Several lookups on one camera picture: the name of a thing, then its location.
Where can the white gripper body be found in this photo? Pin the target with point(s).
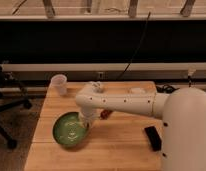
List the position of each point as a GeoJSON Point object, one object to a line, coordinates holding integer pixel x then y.
{"type": "Point", "coordinates": [87, 119]}

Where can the red-brown chili pepper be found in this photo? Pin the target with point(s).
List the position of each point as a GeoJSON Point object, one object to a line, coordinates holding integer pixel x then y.
{"type": "Point", "coordinates": [105, 114]}

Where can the clear plastic cup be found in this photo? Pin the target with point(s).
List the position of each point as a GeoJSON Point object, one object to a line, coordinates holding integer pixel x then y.
{"type": "Point", "coordinates": [59, 83]}

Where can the black smartphone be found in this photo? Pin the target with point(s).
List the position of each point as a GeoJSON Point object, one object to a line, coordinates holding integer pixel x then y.
{"type": "Point", "coordinates": [154, 138]}

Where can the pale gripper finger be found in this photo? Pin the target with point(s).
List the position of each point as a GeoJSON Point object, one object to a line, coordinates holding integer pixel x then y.
{"type": "Point", "coordinates": [87, 125]}

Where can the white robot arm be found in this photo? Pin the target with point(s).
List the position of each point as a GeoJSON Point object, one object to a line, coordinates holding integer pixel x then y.
{"type": "Point", "coordinates": [182, 112]}

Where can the white crumpled cloth pad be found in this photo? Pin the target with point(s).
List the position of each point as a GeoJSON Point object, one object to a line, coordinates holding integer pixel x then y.
{"type": "Point", "coordinates": [137, 90]}

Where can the green ceramic bowl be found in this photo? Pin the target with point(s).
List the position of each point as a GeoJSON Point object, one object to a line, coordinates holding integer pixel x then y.
{"type": "Point", "coordinates": [68, 131]}

